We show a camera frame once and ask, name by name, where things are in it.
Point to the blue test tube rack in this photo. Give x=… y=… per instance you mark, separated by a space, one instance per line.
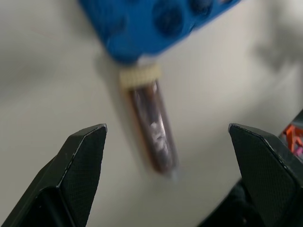
x=151 y=26

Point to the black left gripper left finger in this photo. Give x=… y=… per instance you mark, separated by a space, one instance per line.
x=68 y=175

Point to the brown test tube, cream cap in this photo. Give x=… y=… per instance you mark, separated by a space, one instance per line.
x=151 y=123

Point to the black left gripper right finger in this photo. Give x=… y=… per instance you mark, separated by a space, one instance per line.
x=267 y=175

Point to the orange and pink object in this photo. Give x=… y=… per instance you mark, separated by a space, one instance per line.
x=294 y=139

